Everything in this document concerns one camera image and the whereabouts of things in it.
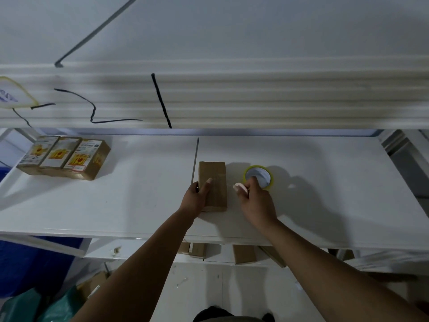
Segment yellow-edged white sticker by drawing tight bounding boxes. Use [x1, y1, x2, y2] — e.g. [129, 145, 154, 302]
[0, 76, 39, 109]

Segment person's right forearm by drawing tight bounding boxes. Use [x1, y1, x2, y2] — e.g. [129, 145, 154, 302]
[260, 219, 429, 322]

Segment person's dark trousers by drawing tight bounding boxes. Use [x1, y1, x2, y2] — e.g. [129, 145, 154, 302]
[193, 306, 235, 322]

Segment person's left hand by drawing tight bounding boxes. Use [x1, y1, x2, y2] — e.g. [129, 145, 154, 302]
[179, 177, 214, 220]

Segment green plastic mailer package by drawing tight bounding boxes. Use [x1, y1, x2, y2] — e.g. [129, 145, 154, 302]
[0, 288, 43, 322]
[36, 285, 86, 322]

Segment blue plastic crate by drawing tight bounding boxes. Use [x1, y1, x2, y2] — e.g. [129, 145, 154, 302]
[0, 166, 84, 298]

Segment plain brown cardboard box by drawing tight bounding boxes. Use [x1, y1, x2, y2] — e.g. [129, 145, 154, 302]
[198, 161, 228, 213]

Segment cardboard box with white label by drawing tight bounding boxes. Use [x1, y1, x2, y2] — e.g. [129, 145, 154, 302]
[63, 138, 112, 181]

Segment floor cardboard parcel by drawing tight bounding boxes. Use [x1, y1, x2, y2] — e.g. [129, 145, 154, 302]
[77, 271, 110, 299]

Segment person's right hand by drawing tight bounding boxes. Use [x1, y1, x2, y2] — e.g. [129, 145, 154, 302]
[233, 176, 279, 232]

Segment labelled box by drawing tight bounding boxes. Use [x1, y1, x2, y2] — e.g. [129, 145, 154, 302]
[38, 136, 83, 178]

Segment white metal shelving rack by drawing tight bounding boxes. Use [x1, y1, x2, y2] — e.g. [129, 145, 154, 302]
[0, 0, 429, 275]

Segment cardboard box with printed label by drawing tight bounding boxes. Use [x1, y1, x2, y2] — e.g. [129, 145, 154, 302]
[16, 136, 60, 176]

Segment person's olive shirt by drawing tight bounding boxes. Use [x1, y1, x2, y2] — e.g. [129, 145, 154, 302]
[214, 315, 269, 322]

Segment yellow tape roll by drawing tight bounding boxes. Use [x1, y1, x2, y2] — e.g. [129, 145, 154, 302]
[243, 165, 274, 191]

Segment person's left forearm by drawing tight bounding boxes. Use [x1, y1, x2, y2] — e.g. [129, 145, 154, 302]
[70, 209, 197, 322]

